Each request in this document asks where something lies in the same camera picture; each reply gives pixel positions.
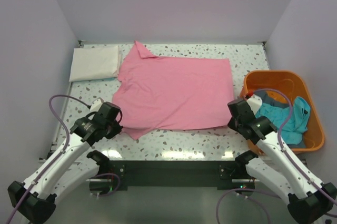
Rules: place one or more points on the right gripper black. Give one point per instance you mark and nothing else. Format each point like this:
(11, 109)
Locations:
(231, 124)

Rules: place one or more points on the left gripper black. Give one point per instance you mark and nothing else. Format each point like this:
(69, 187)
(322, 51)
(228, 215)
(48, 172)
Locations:
(117, 128)

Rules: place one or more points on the pink t shirt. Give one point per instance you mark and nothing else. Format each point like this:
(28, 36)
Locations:
(172, 93)

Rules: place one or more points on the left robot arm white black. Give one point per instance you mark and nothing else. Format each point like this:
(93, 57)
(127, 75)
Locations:
(73, 162)

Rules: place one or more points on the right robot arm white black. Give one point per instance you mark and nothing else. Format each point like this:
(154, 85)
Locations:
(307, 197)

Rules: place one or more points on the grey t shirt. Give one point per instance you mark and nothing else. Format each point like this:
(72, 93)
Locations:
(271, 100)

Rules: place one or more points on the turquoise t shirt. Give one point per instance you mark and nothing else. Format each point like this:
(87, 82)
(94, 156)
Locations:
(287, 121)

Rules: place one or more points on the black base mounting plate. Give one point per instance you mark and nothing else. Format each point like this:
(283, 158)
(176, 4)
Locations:
(222, 175)

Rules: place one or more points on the folded white t shirt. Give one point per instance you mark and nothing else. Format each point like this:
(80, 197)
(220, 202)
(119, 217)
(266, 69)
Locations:
(95, 63)

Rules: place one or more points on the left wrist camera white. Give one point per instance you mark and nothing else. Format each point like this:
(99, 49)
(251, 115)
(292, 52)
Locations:
(96, 104)

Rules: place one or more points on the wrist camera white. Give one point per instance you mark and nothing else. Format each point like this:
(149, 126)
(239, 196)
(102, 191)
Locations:
(255, 102)
(96, 104)

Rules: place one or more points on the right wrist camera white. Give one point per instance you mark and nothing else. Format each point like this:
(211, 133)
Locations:
(255, 102)

